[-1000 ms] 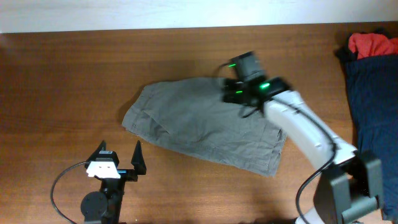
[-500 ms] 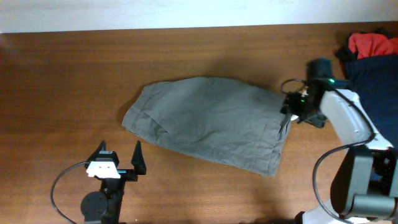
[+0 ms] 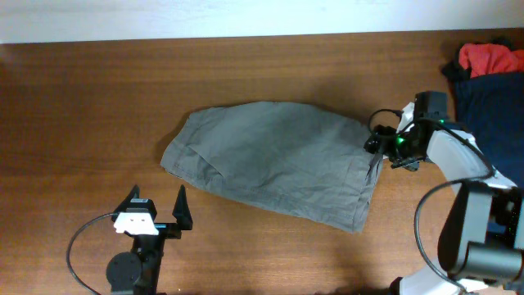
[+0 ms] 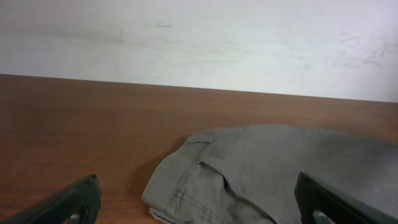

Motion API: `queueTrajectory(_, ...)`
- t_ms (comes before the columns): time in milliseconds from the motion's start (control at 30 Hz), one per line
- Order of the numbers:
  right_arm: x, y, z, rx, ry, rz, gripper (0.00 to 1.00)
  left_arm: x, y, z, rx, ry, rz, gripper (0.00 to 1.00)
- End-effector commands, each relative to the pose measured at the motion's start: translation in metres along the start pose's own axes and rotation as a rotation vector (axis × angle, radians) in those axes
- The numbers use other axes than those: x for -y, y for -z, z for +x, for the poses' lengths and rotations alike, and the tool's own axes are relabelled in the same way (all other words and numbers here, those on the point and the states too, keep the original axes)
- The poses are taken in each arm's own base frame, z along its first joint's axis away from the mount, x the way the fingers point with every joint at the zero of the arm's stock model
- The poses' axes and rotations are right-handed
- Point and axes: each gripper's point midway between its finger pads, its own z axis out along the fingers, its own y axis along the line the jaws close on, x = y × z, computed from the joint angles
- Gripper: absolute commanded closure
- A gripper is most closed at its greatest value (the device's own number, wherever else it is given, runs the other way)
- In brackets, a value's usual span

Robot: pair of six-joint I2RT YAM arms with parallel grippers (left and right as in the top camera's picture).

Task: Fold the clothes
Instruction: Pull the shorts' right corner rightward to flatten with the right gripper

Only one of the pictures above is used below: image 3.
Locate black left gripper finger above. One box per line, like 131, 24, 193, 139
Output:
172, 185, 193, 230
113, 184, 140, 215

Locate grey shorts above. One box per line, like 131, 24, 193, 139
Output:
160, 102, 379, 233

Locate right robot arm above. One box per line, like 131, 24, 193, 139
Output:
364, 91, 523, 294

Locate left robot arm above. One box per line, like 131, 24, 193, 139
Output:
106, 185, 193, 295

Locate navy blue garment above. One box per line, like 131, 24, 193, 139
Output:
454, 72, 523, 188

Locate red garment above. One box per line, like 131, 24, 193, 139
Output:
458, 43, 523, 78

